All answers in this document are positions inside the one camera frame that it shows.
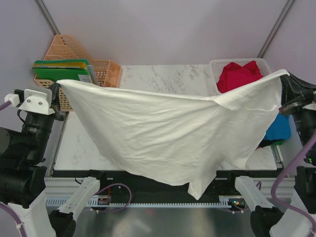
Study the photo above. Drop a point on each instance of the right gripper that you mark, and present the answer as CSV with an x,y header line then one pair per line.
x,y
296,88

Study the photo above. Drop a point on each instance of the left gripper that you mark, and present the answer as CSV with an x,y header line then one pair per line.
x,y
56,107

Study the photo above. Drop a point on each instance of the white t shirt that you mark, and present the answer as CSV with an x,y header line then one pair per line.
x,y
175,139

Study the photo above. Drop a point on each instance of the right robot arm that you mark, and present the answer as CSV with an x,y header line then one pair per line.
x,y
299,219

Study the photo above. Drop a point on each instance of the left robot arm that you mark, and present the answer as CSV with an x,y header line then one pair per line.
x,y
22,185

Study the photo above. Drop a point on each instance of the green file folder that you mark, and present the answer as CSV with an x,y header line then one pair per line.
x,y
55,74

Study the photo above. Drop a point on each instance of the blue t shirt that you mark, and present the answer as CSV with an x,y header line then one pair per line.
x,y
279,129

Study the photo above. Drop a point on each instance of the peach plastic file organizer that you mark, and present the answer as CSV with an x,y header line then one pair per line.
x,y
104,73

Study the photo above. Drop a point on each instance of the red t shirt in basket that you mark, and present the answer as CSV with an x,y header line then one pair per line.
x,y
234,75

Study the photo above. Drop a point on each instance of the black t shirt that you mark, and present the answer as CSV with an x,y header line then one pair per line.
x,y
265,143

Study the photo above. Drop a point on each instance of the white plastic basket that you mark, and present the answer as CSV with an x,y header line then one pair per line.
x,y
216,67

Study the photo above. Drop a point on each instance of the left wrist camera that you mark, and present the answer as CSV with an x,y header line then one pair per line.
x,y
35,100

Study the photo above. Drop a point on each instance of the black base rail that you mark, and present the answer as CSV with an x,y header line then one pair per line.
x,y
146,190

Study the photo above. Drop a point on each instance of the white slotted cable duct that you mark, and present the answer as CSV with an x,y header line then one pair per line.
x,y
96,202

